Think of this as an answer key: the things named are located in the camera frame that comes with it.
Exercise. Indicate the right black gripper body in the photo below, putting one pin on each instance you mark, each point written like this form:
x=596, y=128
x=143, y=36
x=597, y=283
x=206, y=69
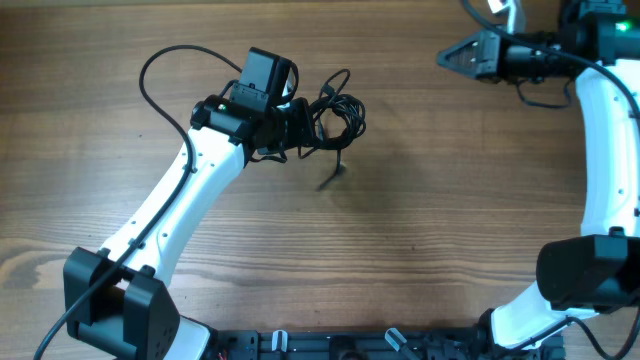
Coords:
x=491, y=55

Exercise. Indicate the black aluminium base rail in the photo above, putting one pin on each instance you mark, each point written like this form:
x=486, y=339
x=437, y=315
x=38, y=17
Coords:
x=392, y=344

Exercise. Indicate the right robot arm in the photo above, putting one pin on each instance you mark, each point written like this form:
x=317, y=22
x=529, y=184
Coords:
x=595, y=50

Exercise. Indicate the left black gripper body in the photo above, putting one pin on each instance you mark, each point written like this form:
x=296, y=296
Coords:
x=299, y=126

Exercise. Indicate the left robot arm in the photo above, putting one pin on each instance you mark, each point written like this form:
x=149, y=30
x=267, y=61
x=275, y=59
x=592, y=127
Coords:
x=117, y=298

